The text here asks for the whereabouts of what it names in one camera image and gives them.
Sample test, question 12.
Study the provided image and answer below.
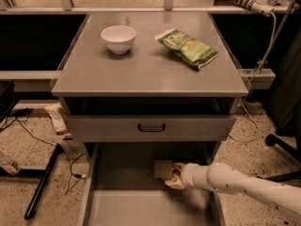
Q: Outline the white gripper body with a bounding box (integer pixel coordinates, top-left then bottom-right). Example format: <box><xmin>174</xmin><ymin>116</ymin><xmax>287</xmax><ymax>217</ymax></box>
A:
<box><xmin>180</xmin><ymin>163</ymin><xmax>199</xmax><ymax>189</ymax></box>

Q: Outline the orange soda can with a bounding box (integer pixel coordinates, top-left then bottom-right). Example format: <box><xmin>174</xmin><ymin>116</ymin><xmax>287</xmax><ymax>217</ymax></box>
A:
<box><xmin>172</xmin><ymin>169</ymin><xmax>181</xmax><ymax>179</ymax></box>

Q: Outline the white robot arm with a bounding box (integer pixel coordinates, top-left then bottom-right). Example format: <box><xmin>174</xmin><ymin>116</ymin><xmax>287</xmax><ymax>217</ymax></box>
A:
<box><xmin>163</xmin><ymin>163</ymin><xmax>301</xmax><ymax>221</ymax></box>

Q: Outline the open grey middle drawer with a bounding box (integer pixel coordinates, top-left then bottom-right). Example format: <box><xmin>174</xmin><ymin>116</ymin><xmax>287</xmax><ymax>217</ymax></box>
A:
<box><xmin>78</xmin><ymin>142</ymin><xmax>226</xmax><ymax>226</ymax></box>

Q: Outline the grey upper drawer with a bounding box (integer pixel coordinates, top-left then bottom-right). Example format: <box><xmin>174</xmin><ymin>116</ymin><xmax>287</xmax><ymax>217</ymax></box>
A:
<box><xmin>67</xmin><ymin>115</ymin><xmax>235</xmax><ymax>142</ymax></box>

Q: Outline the grey drawer cabinet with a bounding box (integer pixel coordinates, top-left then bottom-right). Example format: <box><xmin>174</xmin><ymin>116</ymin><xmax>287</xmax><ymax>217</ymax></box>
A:
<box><xmin>51</xmin><ymin>10</ymin><xmax>250</xmax><ymax>162</ymax></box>

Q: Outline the black office chair base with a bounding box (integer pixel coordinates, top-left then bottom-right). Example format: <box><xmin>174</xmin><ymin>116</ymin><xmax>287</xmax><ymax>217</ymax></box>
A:
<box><xmin>262</xmin><ymin>134</ymin><xmax>301</xmax><ymax>183</ymax></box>

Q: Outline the green chip bag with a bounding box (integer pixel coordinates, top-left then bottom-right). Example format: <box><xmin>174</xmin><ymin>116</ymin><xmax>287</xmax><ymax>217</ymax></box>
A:
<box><xmin>154</xmin><ymin>29</ymin><xmax>218</xmax><ymax>70</ymax></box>

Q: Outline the snack package on floor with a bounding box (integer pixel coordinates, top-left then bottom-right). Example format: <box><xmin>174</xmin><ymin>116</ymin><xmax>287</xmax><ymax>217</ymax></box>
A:
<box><xmin>44</xmin><ymin>104</ymin><xmax>68</xmax><ymax>135</ymax></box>

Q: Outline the black metal stand leg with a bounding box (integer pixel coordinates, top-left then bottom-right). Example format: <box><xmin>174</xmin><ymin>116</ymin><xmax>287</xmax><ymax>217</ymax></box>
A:
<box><xmin>24</xmin><ymin>144</ymin><xmax>63</xmax><ymax>220</ymax></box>

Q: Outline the white ceramic bowl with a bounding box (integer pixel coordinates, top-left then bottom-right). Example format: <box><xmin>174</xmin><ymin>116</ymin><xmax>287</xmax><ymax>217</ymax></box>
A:
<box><xmin>101</xmin><ymin>25</ymin><xmax>136</xmax><ymax>55</ymax></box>

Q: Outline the clear plastic bottle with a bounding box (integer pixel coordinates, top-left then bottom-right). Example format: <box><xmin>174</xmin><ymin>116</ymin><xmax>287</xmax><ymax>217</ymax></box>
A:
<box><xmin>0</xmin><ymin>152</ymin><xmax>20</xmax><ymax>175</ymax></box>

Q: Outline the white power strip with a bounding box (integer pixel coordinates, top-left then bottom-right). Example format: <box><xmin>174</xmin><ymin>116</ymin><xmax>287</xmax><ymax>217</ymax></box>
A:
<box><xmin>230</xmin><ymin>0</ymin><xmax>274</xmax><ymax>17</ymax></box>

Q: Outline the black drawer handle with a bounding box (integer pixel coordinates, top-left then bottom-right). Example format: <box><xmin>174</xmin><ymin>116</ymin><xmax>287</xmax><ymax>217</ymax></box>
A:
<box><xmin>138</xmin><ymin>123</ymin><xmax>166</xmax><ymax>133</ymax></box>

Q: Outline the black floor cable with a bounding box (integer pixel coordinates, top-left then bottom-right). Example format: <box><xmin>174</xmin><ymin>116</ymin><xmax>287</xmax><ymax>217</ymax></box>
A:
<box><xmin>0</xmin><ymin>108</ymin><xmax>87</xmax><ymax>196</ymax></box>

